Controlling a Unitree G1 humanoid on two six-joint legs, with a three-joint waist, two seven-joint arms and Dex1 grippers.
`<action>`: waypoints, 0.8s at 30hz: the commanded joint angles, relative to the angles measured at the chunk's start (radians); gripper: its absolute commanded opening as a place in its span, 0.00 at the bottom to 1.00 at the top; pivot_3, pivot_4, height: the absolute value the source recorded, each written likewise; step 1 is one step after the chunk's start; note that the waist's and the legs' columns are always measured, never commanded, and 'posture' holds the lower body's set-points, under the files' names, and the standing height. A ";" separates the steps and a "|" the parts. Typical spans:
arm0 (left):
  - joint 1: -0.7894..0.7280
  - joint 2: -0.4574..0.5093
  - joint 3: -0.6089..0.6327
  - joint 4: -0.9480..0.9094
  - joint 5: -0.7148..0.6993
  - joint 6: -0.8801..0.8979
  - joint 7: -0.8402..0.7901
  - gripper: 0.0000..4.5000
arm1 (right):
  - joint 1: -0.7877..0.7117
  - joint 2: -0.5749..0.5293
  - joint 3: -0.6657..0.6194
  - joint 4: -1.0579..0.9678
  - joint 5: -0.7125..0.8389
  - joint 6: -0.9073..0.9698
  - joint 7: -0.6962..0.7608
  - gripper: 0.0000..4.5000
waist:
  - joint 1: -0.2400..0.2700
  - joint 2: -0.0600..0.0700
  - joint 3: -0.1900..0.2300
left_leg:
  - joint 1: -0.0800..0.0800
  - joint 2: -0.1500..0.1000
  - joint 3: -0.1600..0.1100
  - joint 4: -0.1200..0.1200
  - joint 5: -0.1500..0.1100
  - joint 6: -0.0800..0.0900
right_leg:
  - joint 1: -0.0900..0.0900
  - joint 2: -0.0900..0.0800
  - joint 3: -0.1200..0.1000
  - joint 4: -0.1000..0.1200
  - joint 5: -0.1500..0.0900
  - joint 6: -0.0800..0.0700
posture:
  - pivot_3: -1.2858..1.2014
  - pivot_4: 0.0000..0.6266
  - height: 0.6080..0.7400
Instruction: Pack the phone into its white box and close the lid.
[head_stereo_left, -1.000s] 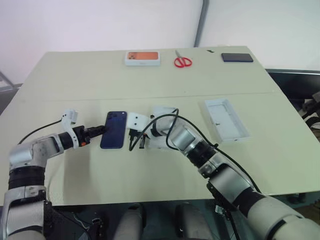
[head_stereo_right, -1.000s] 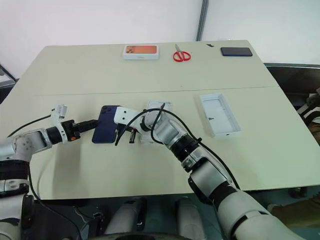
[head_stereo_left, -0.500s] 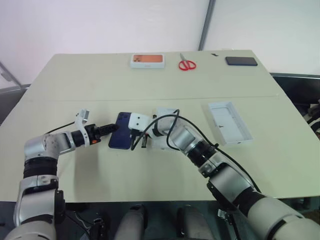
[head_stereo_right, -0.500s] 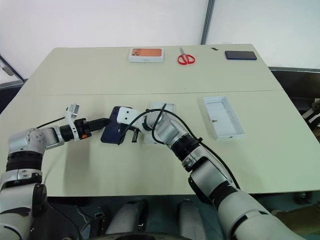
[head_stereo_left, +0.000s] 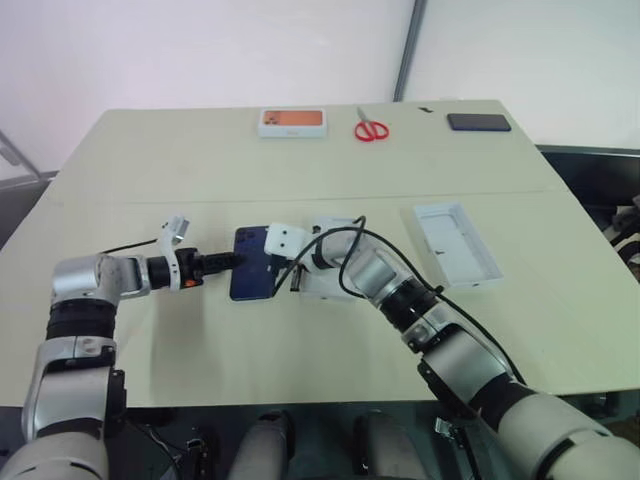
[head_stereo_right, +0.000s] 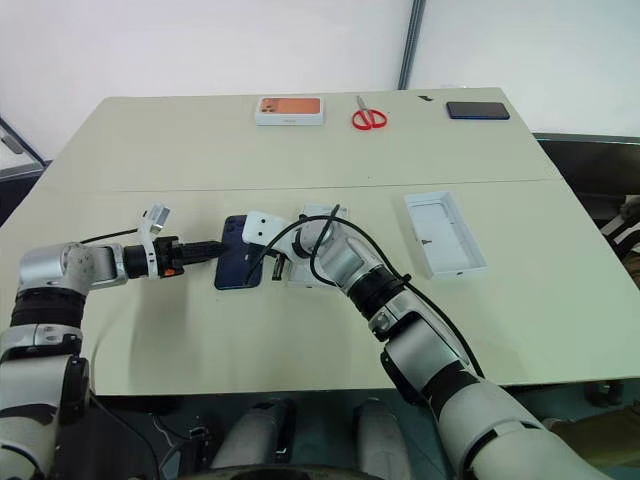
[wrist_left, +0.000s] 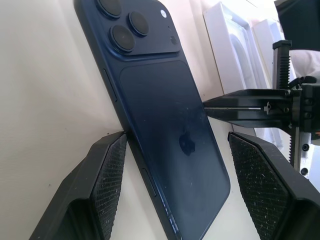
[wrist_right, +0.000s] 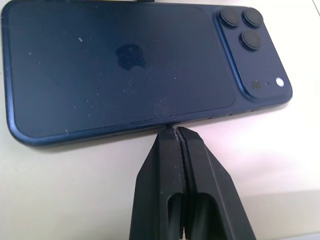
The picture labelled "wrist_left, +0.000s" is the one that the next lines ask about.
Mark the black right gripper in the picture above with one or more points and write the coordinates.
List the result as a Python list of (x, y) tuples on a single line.
[(306, 107)]

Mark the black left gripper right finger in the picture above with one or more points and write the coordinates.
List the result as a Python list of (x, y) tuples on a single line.
[(270, 185)]

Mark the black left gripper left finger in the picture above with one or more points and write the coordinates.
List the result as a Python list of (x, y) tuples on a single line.
[(100, 180)]

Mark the dark blue smartphone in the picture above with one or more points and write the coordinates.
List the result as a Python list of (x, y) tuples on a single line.
[(162, 112)]

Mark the white phone box lid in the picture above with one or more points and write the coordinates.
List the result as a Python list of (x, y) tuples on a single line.
[(265, 55)]

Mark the white phone box base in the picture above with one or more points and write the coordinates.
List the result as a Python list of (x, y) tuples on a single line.
[(225, 50)]

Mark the dark blurred background object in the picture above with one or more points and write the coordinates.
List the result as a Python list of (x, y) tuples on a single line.
[(300, 17)]

